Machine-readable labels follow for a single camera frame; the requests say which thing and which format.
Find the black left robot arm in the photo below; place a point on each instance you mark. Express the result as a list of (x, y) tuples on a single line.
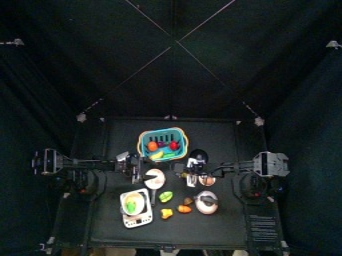
[(85, 163)]

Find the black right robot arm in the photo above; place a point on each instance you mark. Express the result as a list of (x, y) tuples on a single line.
[(249, 165)]

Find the brown white toy food half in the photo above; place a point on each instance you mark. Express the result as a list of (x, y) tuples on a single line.
[(208, 180)]

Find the teal toy shopping basket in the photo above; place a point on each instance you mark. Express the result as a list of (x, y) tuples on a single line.
[(163, 144)]

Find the black round plate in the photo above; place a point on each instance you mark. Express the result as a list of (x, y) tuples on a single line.
[(200, 154)]

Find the green toy vegetable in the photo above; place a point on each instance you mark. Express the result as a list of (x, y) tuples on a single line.
[(169, 155)]

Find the silver toy cup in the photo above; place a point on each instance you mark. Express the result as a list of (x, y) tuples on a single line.
[(192, 180)]

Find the yellow toy banana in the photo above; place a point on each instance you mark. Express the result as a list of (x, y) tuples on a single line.
[(157, 155)]

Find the white toy frying pan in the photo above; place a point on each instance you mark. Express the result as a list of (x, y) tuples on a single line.
[(155, 180)]

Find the orange toy fruit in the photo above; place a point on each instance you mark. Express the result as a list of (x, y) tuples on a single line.
[(153, 146)]

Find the red toy tomato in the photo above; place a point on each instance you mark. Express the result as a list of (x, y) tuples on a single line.
[(174, 145)]

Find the purple toy eggplant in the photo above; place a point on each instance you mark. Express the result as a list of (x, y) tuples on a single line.
[(162, 144)]

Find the green toy food in bowl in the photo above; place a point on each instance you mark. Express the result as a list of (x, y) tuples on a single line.
[(131, 204)]

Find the brown toy food piece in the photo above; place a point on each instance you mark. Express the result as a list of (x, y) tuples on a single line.
[(188, 200)]

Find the white bowl with food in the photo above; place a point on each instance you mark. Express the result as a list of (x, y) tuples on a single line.
[(206, 202)]

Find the orange toy carrot piece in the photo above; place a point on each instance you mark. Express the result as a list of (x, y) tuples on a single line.
[(184, 209)]

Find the yellow toy food piece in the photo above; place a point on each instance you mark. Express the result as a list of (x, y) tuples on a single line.
[(166, 213)]

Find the grey frame corner bracket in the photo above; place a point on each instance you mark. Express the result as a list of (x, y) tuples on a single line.
[(170, 117), (17, 42), (333, 44), (81, 117), (260, 121)]

